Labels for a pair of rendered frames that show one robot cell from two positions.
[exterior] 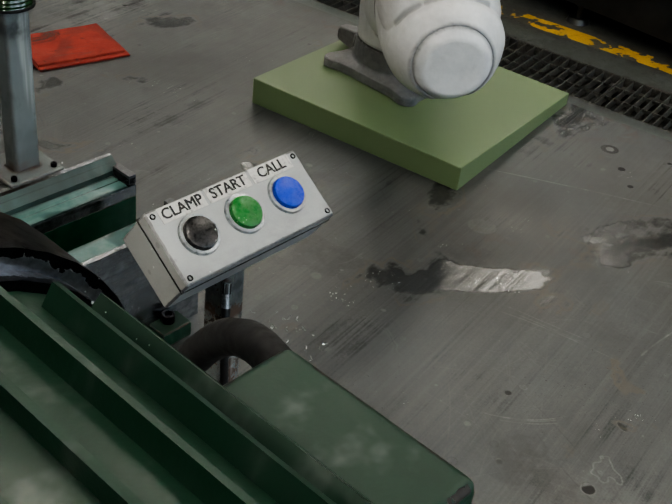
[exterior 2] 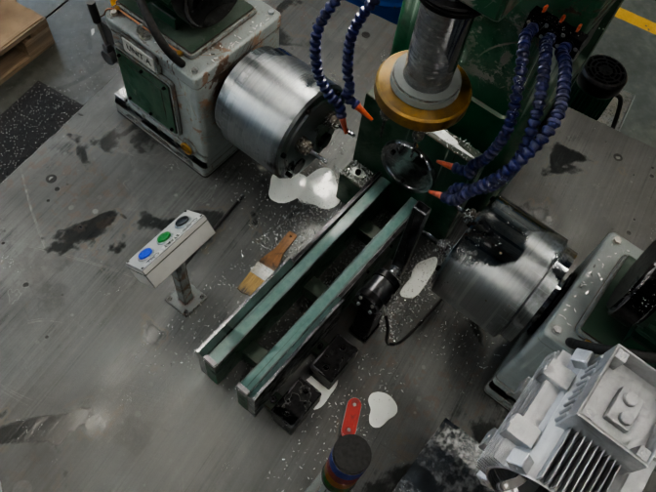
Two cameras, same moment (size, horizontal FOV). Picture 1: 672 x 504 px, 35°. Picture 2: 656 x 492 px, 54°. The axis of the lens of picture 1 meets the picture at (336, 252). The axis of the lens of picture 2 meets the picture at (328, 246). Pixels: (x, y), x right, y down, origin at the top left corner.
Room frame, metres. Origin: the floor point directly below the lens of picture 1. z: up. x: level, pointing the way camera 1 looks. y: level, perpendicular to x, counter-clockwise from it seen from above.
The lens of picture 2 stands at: (1.39, 0.30, 2.21)
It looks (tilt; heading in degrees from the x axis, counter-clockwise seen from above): 61 degrees down; 170
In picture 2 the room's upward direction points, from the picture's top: 10 degrees clockwise
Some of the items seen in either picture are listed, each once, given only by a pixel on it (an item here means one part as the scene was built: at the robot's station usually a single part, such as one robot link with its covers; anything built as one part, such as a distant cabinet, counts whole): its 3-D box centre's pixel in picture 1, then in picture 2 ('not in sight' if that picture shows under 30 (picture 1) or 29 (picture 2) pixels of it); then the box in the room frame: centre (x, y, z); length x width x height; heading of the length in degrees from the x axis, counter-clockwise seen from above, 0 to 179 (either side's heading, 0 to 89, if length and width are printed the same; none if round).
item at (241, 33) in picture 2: not in sight; (192, 64); (0.21, 0.08, 0.99); 0.35 x 0.31 x 0.37; 50
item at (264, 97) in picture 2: not in sight; (265, 102); (0.37, 0.27, 1.04); 0.37 x 0.25 x 0.25; 50
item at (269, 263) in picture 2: not in sight; (269, 263); (0.67, 0.29, 0.80); 0.21 x 0.05 x 0.01; 147
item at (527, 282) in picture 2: not in sight; (512, 275); (0.81, 0.79, 1.04); 0.41 x 0.25 x 0.25; 50
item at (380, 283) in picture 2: not in sight; (430, 264); (0.72, 0.66, 0.92); 0.45 x 0.13 x 0.24; 140
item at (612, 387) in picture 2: not in sight; (618, 409); (1.18, 0.75, 1.41); 0.12 x 0.11 x 0.07; 141
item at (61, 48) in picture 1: (70, 46); not in sight; (1.57, 0.46, 0.80); 0.15 x 0.12 x 0.01; 128
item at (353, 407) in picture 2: not in sight; (350, 418); (1.05, 0.48, 0.81); 0.09 x 0.03 x 0.02; 166
